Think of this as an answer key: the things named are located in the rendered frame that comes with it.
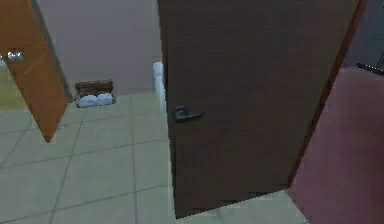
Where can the dark brown room door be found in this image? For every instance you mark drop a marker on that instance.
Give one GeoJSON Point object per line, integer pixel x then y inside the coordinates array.
{"type": "Point", "coordinates": [246, 100]}

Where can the orange wooden room door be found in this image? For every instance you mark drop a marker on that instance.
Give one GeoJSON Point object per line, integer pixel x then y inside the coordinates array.
{"type": "Point", "coordinates": [31, 73]}

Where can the black furniture edge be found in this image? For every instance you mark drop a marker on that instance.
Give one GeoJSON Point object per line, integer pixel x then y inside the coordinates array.
{"type": "Point", "coordinates": [370, 68]}

